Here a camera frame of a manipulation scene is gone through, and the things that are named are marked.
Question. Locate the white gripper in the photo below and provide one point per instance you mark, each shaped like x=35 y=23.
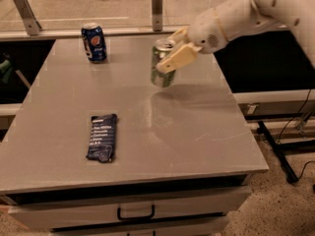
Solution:
x=206 y=33

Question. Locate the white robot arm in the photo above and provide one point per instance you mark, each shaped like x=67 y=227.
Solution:
x=248 y=17

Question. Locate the blue Pepsi can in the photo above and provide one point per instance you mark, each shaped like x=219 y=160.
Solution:
x=94 y=42

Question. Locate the dark blue rxbar wrapper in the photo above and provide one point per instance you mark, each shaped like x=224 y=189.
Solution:
x=102 y=138

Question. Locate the black metal stand leg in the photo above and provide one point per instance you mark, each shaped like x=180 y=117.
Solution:
x=290 y=175

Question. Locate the green object at left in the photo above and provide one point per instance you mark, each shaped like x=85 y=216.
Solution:
x=5 y=71

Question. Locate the grey lower drawer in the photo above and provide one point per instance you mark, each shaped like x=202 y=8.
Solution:
x=213 y=222

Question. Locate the grey drawer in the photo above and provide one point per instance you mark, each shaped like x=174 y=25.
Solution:
x=213 y=222
x=103 y=211

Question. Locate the grey upper drawer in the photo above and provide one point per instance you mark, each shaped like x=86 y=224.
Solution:
x=103 y=211

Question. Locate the middle metal railing bracket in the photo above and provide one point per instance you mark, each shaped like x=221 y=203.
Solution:
x=157 y=15

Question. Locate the metal railing bracket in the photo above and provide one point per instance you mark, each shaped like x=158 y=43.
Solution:
x=30 y=22
x=157 y=15

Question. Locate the left metal railing bracket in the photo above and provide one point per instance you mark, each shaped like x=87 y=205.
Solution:
x=30 y=22

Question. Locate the black upper drawer handle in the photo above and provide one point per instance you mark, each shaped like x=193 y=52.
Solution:
x=145 y=213

